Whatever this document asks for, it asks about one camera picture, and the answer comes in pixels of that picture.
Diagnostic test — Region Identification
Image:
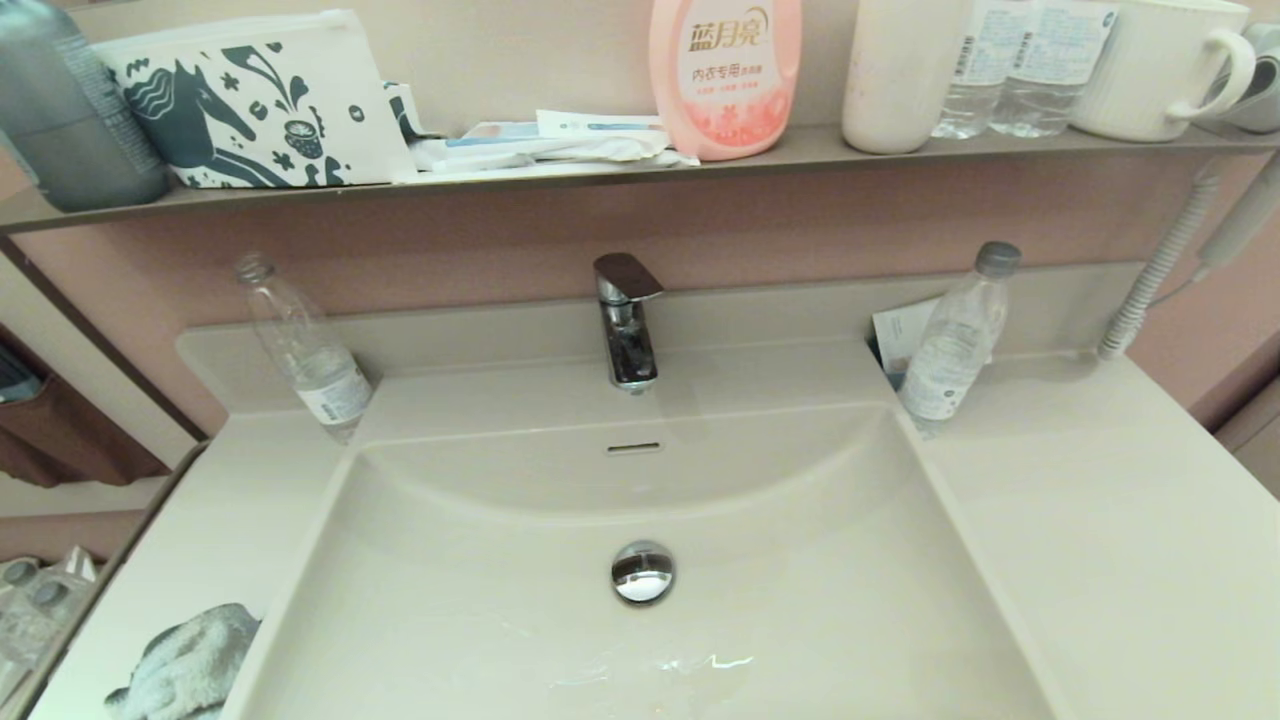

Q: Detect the clear labelled water bottle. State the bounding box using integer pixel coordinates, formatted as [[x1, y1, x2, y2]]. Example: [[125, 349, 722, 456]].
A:
[[931, 0, 1041, 140], [989, 0, 1119, 138]]

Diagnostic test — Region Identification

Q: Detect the white paper card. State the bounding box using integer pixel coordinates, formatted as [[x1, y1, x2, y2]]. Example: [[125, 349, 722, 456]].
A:
[[871, 296, 943, 391]]

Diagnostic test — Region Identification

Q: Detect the white coiled cord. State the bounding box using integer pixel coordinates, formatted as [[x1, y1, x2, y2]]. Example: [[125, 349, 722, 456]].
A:
[[1097, 165, 1221, 361]]

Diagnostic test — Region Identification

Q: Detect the chrome drain stopper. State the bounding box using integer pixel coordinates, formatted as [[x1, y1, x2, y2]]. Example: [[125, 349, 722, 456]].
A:
[[611, 540, 677, 606]]

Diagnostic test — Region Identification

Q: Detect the white ceramic sink basin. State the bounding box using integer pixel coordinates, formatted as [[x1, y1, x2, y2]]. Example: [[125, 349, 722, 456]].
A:
[[30, 262, 1280, 720]]

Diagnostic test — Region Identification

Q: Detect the white ribbed mug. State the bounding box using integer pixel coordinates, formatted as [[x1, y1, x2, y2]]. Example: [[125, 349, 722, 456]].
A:
[[1070, 0, 1257, 142]]

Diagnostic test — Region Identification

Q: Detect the white horse print pouch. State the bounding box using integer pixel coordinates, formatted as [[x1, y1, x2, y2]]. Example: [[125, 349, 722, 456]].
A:
[[92, 9, 419, 189]]

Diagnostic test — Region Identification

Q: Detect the chrome faucet lever handle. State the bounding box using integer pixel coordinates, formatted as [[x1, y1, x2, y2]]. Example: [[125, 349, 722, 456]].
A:
[[593, 252, 665, 303]]

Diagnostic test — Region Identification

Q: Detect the small white patterned pouch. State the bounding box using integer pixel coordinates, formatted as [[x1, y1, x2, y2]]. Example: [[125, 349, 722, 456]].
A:
[[384, 80, 428, 141]]

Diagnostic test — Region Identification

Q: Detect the clear capless water bottle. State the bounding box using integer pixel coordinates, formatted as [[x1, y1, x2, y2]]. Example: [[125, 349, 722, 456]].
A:
[[234, 250, 376, 443]]

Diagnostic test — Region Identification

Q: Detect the white blue sachet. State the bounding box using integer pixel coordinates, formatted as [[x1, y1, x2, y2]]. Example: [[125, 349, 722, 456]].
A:
[[460, 120, 544, 147]]

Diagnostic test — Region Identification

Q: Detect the chrome faucet body spout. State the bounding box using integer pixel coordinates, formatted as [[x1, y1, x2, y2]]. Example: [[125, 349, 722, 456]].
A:
[[600, 295, 661, 394]]

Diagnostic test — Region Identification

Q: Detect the white toothbrush packet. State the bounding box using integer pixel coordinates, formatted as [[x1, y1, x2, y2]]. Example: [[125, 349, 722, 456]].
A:
[[536, 108, 667, 137]]

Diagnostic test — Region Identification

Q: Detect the clear bottle grey cap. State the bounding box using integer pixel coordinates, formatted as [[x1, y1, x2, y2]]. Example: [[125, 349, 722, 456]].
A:
[[896, 240, 1023, 437]]

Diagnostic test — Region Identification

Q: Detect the pink detergent bottle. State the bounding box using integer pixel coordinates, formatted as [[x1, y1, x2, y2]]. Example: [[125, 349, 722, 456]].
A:
[[648, 0, 803, 161]]

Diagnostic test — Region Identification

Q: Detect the dark grey bottle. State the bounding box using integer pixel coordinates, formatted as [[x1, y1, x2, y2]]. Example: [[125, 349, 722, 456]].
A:
[[0, 0, 173, 213]]

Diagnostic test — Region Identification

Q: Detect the grey fluffy cleaning cloth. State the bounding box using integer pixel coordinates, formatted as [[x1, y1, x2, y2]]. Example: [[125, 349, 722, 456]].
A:
[[103, 603, 263, 720]]

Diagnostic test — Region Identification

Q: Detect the beige tumbler cup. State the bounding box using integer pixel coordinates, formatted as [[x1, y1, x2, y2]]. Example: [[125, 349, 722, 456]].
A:
[[840, 0, 976, 155]]

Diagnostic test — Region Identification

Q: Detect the grey wall shelf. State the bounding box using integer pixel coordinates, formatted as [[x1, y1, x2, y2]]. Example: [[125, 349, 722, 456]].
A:
[[0, 122, 1280, 236]]

